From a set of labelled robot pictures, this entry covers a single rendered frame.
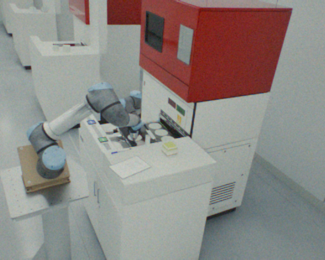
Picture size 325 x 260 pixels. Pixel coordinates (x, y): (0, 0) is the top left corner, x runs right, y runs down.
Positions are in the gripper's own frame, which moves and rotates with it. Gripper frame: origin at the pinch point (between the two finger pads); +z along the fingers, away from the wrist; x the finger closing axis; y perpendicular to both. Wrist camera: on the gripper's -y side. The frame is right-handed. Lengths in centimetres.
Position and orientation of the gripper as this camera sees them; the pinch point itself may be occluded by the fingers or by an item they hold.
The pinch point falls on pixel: (134, 139)
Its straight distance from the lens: 225.5
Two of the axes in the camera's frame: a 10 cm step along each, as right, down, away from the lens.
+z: -0.9, 8.7, 4.8
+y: 0.4, -4.8, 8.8
